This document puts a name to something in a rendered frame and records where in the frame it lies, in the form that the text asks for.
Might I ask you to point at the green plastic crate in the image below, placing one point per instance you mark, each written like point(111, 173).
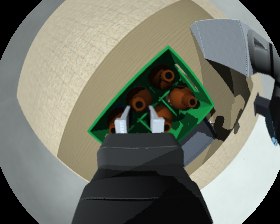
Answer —
point(182, 124)

